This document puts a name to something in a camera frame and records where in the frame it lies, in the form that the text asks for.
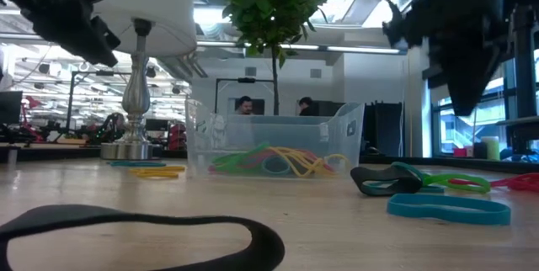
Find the black cabinet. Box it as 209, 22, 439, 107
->
362, 101, 405, 158

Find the black cup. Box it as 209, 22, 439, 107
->
472, 142, 488, 161

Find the green potted plant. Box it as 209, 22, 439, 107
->
221, 0, 338, 158

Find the red rubber band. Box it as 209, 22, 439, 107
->
208, 148, 338, 176
446, 173, 539, 193

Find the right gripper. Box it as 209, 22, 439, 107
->
420, 0, 509, 117

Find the light green cup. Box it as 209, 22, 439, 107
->
481, 135, 501, 162

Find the white shade silver table lamp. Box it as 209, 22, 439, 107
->
92, 0, 199, 161

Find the clear plastic bin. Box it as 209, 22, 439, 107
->
184, 98, 366, 180

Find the black side desk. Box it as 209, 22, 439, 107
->
495, 115, 539, 157

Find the wide black rubber band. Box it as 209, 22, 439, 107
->
350, 165, 424, 198
0, 204, 286, 271

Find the person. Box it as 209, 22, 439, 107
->
297, 96, 321, 117
234, 95, 256, 116

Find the long ceiling light bar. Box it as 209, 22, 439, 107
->
196, 40, 408, 56

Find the black computer monitor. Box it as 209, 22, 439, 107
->
0, 90, 23, 125

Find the blue rubber band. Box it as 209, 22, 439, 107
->
386, 193, 512, 226

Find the red background object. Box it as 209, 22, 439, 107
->
168, 122, 189, 151

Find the black stand frame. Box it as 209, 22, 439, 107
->
67, 70, 132, 133

